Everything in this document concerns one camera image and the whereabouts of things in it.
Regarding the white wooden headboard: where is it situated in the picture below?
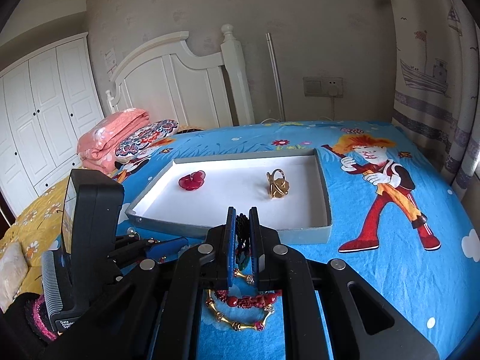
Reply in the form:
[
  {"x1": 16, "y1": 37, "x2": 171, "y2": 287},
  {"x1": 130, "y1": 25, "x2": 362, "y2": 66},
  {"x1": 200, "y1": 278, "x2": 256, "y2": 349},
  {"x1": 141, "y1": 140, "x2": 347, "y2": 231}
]
[{"x1": 106, "y1": 24, "x2": 255, "y2": 129}]

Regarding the patterned round cushion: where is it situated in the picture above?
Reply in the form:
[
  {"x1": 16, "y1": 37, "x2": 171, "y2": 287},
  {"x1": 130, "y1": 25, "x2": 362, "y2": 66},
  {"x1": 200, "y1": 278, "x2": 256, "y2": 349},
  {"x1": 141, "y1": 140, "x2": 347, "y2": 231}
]
[{"x1": 114, "y1": 119, "x2": 179, "y2": 164}]

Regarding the fluffy beige cushion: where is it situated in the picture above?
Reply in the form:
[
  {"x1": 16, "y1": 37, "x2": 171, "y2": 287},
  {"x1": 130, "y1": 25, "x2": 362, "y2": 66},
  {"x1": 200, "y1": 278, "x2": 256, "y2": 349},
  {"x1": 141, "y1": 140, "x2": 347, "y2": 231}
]
[{"x1": 0, "y1": 242, "x2": 29, "y2": 312}]

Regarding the ship pattern curtain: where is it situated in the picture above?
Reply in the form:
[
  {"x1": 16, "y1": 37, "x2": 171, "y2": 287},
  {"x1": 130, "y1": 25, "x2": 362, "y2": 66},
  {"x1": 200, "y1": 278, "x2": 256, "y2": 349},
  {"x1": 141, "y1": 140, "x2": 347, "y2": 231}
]
[{"x1": 391, "y1": 0, "x2": 479, "y2": 197}]

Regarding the grey white shallow tray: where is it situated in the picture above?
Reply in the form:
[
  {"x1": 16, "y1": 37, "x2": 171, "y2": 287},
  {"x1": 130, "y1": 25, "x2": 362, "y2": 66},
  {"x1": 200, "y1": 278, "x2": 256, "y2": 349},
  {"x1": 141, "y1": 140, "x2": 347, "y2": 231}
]
[{"x1": 125, "y1": 150, "x2": 332, "y2": 245}]

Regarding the red flower brooch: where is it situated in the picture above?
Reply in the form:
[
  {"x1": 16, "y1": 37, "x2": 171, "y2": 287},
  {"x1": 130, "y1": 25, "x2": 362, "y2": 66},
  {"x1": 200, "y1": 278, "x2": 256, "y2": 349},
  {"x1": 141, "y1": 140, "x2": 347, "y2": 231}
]
[{"x1": 178, "y1": 170, "x2": 206, "y2": 191}]

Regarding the pink black sleeve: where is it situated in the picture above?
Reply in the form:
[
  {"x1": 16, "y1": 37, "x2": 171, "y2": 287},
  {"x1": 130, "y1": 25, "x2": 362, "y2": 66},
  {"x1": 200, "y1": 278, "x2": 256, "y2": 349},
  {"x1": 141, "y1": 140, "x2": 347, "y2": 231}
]
[{"x1": 1, "y1": 292, "x2": 58, "y2": 359}]

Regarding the wall socket switch panel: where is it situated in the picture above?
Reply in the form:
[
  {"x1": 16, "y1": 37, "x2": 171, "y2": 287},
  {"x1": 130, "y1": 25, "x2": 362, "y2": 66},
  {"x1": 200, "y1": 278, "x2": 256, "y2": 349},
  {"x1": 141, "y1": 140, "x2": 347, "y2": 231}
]
[{"x1": 303, "y1": 76, "x2": 343, "y2": 98}]

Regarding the white wardrobe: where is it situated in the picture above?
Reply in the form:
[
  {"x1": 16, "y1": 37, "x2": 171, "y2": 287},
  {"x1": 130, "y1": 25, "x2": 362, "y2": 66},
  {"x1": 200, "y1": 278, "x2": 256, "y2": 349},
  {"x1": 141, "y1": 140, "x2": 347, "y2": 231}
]
[{"x1": 1, "y1": 33, "x2": 104, "y2": 216}]

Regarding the gold bamboo link bracelet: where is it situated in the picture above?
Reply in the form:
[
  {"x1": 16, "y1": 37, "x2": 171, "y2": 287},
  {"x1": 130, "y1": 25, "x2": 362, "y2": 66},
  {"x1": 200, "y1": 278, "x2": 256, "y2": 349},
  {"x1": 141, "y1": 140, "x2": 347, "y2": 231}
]
[{"x1": 205, "y1": 268, "x2": 277, "y2": 332}]

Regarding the pink folded quilt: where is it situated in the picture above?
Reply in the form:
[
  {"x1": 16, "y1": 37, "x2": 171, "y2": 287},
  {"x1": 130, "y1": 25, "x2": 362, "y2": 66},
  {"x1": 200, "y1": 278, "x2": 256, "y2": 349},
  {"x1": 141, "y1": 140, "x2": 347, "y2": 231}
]
[{"x1": 76, "y1": 108, "x2": 150, "y2": 174}]

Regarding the white charger cable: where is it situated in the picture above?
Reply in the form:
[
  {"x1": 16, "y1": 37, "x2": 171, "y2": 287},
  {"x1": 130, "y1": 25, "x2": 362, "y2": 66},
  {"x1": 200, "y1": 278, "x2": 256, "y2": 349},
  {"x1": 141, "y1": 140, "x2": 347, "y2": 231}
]
[{"x1": 258, "y1": 96, "x2": 337, "y2": 125}]

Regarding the white wall pipe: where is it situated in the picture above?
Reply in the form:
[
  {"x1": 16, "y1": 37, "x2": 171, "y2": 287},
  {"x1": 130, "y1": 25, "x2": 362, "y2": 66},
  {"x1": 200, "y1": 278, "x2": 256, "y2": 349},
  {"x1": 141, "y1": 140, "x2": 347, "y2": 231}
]
[{"x1": 265, "y1": 33, "x2": 286, "y2": 121}]

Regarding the paper notice on wall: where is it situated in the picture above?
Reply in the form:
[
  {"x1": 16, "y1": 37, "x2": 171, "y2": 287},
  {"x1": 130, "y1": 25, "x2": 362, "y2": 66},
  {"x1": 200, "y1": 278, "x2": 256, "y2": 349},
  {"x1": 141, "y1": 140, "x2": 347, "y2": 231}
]
[{"x1": 103, "y1": 48, "x2": 117, "y2": 77}]

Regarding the dark red bead bracelet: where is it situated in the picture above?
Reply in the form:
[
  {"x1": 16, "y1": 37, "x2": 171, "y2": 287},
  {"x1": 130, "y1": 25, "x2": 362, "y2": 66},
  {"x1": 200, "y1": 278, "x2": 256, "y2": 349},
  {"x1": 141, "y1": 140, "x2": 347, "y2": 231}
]
[{"x1": 213, "y1": 287, "x2": 283, "y2": 310}]

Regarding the yellow daisy bedsheet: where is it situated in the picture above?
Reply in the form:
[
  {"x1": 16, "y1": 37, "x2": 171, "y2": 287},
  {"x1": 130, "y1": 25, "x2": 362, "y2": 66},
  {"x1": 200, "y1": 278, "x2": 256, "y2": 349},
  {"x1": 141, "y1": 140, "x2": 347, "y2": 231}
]
[{"x1": 1, "y1": 178, "x2": 68, "y2": 297}]

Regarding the gold interlocked ring bangle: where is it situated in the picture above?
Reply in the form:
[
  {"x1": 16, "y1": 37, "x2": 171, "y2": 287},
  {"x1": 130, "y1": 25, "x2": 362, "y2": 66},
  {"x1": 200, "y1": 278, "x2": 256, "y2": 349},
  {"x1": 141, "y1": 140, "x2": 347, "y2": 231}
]
[{"x1": 266, "y1": 168, "x2": 290, "y2": 198}]

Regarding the blue cartoon tablecloth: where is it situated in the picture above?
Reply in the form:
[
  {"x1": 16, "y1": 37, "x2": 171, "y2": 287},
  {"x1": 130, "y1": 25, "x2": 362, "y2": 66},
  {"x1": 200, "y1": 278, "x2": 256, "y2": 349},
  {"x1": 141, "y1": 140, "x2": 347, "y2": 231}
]
[{"x1": 48, "y1": 120, "x2": 480, "y2": 360}]

